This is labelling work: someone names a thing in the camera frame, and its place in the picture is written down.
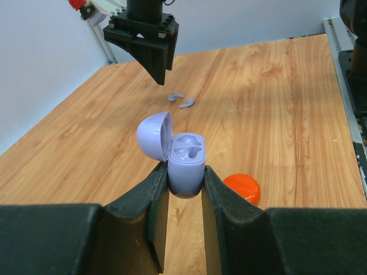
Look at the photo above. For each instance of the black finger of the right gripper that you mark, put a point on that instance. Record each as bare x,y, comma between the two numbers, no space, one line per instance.
152,56

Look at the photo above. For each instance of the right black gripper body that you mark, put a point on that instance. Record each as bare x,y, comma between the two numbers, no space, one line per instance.
126,32

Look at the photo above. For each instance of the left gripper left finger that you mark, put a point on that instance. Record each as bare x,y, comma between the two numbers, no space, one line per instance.
126,236

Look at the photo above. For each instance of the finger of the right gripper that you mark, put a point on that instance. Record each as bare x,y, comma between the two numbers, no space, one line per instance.
172,41

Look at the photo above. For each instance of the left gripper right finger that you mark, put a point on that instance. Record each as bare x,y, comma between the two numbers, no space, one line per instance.
241,238

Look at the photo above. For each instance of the purple earbud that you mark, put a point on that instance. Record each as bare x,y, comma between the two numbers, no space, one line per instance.
172,97
189,103

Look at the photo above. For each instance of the purple charging case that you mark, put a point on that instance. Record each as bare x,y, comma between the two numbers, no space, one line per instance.
184,152

